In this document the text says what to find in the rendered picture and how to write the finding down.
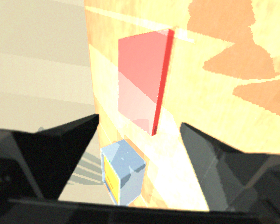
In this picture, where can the red square plate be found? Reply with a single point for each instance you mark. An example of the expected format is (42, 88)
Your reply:
(143, 62)

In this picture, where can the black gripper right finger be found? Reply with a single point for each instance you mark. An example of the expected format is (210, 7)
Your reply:
(224, 173)

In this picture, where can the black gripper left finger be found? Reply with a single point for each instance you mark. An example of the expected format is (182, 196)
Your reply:
(49, 157)

